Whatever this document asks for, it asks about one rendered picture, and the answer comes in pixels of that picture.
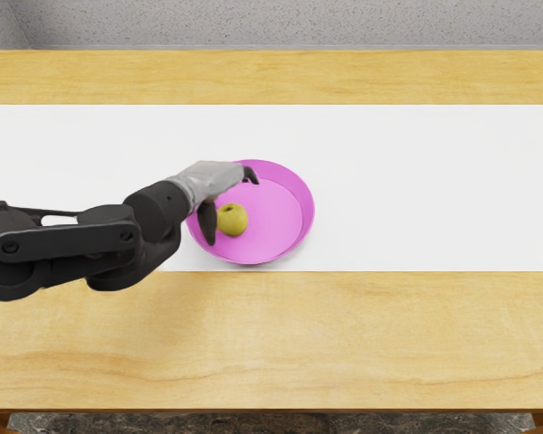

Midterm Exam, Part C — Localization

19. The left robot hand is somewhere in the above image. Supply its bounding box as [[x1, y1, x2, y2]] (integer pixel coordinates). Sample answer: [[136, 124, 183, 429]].
[[170, 160, 261, 248]]

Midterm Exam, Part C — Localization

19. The pink plate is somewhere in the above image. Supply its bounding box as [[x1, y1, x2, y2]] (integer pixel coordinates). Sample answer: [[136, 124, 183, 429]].
[[186, 158, 316, 266]]

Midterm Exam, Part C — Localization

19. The yellow-green apple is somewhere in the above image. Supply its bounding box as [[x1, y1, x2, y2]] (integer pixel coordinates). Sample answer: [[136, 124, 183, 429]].
[[215, 203, 249, 238]]

